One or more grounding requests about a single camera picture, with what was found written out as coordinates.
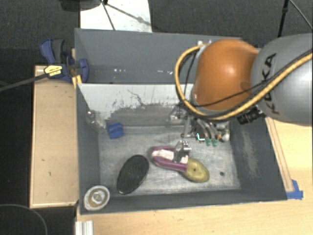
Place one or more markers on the grey metal bin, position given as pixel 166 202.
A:
pixel 168 180

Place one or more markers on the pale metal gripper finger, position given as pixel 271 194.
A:
pixel 182 150
pixel 176 116

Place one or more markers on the purple and white brush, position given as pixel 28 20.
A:
pixel 162 159

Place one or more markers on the blue ribbed block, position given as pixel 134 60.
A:
pixel 115 130

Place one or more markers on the grey round dish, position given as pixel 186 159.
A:
pixel 96 197

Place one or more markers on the black cylinder on white bracket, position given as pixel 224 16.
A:
pixel 249 116

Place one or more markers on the yellow-green toy fruit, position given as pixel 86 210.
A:
pixel 197 172

